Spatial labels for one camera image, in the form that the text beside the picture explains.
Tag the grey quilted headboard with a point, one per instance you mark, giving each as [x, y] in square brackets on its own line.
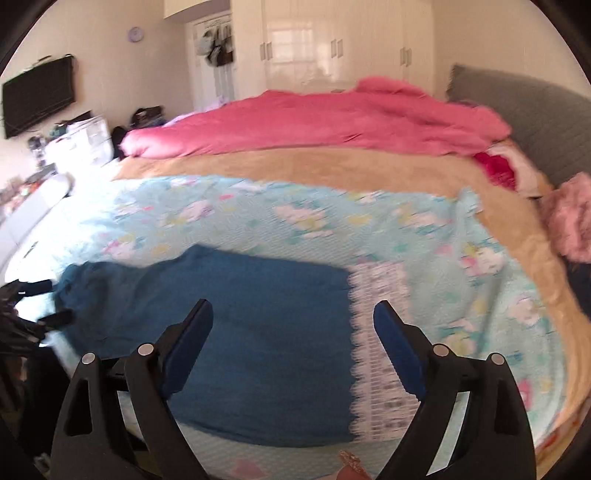
[531, 115]

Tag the pile of dark clothes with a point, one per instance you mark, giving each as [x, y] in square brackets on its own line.
[118, 141]

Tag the black hanging bag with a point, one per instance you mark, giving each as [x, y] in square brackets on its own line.
[221, 50]

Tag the light blue cartoon printed sheet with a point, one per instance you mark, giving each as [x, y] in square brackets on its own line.
[323, 221]

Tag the dark bag pile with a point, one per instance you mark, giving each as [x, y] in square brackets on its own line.
[147, 116]

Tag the white drawer cabinet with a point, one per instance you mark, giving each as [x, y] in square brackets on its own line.
[87, 138]

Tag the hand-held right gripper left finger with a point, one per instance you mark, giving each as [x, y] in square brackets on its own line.
[187, 355]

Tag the white door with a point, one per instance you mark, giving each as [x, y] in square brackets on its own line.
[203, 87]

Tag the cream glossy wardrobe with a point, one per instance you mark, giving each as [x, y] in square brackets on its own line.
[300, 60]

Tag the white side table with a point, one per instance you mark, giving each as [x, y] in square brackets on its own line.
[32, 207]

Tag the person's right hand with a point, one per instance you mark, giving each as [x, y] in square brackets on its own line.
[346, 471]

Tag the dark cloth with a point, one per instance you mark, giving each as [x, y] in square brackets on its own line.
[579, 290]

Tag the lilac cloth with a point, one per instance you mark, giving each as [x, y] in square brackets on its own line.
[178, 120]

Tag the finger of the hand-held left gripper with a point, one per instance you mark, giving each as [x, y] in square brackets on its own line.
[57, 319]
[37, 287]

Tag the purple wall clock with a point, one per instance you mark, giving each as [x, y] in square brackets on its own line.
[135, 34]

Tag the black wall television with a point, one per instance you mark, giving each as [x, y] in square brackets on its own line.
[37, 99]

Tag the pink fluffy garment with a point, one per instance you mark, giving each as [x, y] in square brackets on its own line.
[572, 217]

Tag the blue denim jeans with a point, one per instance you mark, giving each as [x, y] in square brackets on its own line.
[258, 323]

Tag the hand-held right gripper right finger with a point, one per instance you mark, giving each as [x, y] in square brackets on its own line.
[399, 350]

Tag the red pillow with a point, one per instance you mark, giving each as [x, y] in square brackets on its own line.
[496, 168]

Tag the pink duvet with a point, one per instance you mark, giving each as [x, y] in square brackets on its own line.
[300, 120]

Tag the white hanging bag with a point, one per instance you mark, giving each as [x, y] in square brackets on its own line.
[202, 44]

